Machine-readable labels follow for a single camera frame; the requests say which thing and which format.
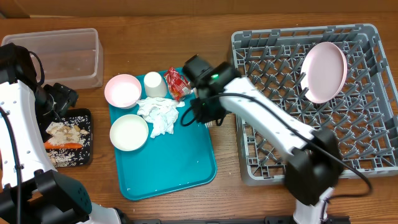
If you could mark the pink bowl with nuts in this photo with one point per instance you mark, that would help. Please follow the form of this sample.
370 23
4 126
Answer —
123 91

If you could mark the clear plastic bin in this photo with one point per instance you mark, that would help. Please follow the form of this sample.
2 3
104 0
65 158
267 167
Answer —
73 57

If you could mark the teal serving tray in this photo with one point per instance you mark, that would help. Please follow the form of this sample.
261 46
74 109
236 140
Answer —
167 163

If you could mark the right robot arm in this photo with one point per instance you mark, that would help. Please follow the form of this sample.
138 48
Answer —
312 156

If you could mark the white bowl with rice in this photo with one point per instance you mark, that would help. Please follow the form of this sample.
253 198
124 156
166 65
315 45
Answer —
129 132

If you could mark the orange carrot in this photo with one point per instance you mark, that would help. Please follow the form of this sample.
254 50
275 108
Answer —
49 145

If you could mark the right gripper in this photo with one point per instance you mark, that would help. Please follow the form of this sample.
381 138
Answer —
204 113

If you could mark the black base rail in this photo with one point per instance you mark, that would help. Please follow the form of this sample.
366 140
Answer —
266 220

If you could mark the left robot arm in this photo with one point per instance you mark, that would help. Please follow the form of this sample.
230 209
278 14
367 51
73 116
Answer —
33 191

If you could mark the grey dishwasher rack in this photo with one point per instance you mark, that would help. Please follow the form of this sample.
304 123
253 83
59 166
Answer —
363 115

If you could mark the black waste tray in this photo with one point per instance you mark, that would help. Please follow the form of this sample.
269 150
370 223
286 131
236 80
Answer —
77 143

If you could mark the white paper cup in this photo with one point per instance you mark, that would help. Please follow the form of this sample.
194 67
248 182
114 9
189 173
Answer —
154 85

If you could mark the pile of rice and nuts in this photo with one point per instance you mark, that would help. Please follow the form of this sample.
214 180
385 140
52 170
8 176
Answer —
66 133

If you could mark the white plastic fork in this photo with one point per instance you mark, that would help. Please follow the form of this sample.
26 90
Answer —
209 124

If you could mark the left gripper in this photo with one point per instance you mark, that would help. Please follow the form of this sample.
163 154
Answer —
64 96

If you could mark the white napkin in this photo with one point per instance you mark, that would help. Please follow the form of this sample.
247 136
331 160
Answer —
161 112

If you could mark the red snack wrapper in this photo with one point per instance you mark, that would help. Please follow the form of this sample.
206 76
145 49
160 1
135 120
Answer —
178 85

